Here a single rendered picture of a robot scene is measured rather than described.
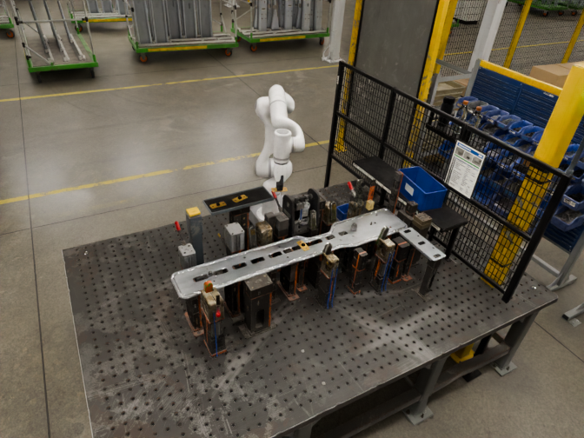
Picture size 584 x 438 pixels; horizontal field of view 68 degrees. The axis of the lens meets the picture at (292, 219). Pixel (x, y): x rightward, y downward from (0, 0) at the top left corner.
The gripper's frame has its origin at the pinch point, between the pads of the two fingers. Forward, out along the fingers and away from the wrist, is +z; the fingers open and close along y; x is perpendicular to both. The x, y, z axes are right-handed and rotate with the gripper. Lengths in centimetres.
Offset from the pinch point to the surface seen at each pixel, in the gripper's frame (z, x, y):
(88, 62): 109, -199, -559
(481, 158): -14, 113, 5
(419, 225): 25, 83, 12
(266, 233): 22.0, -8.2, 11.9
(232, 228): 17.0, -26.3, 11.7
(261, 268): 27.6, -14.0, 32.5
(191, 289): 28, -49, 43
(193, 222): 16.8, -46.0, 4.4
